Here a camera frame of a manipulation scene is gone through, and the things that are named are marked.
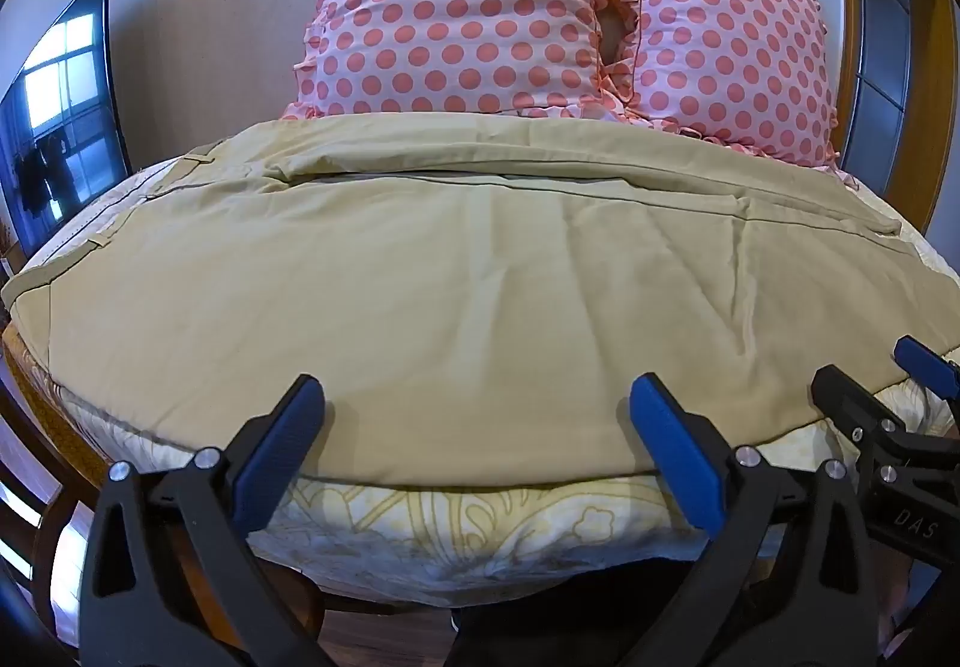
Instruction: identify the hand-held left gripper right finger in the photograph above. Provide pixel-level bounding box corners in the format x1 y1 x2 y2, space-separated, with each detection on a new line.
622 373 880 667

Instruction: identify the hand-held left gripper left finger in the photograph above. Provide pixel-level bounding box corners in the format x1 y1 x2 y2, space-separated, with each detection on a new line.
81 374 335 667

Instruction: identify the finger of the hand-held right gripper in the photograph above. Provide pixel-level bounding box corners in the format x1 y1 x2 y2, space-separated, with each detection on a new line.
895 335 960 407
813 365 910 459

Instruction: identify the yellow-green blanket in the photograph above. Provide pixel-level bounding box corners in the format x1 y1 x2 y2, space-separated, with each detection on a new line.
0 112 940 489

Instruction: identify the floral yellow bed sheet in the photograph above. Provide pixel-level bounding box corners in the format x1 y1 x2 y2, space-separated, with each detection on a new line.
0 157 960 609

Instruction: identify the dark wooden chair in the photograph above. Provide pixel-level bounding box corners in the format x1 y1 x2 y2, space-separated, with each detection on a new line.
0 374 77 597

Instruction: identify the small pink polka dot pillow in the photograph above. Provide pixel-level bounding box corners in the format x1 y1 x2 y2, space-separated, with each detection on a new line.
525 0 857 188

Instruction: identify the black flat screen television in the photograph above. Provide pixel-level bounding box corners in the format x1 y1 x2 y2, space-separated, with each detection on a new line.
0 0 137 257

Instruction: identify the large pink polka dot pillow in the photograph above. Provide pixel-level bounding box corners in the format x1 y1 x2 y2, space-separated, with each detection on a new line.
281 0 638 122

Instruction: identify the wooden bed frame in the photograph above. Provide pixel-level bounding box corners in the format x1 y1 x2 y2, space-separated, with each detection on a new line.
0 326 325 639

